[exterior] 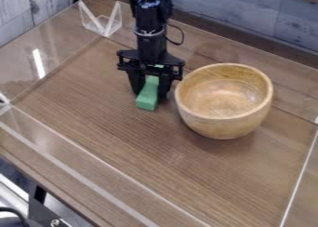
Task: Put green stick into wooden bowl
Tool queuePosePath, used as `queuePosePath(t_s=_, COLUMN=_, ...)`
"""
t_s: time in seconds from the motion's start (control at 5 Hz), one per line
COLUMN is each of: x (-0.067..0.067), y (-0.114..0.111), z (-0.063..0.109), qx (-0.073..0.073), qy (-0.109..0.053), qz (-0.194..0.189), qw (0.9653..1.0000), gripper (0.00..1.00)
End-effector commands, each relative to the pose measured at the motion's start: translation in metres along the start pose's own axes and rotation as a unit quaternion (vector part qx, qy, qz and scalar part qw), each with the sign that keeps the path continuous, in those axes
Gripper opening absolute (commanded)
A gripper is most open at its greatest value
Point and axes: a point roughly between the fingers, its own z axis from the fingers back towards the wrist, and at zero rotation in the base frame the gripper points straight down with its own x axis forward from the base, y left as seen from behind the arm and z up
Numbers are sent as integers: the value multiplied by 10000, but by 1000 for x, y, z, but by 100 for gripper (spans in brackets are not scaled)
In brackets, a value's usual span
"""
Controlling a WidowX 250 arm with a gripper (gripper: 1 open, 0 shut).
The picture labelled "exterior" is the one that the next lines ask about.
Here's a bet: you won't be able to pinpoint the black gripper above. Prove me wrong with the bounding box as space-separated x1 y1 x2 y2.
117 49 186 100

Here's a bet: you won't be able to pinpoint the green rectangular stick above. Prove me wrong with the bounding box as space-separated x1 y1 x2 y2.
135 74 160 111

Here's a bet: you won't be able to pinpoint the wooden bowl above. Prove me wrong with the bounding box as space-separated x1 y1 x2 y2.
176 63 274 140

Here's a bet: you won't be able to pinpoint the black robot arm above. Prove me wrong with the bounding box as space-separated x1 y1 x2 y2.
117 0 186 100

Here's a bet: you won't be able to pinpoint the clear acrylic corner bracket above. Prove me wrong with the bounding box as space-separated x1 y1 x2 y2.
79 1 123 37

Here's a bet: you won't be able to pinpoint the clear acrylic front wall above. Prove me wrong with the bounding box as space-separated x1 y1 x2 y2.
0 104 212 227

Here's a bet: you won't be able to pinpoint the black table leg bracket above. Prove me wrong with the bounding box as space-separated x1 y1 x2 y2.
27 184 73 227

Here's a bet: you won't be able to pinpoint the black cable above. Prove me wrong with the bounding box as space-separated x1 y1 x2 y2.
0 207 30 227

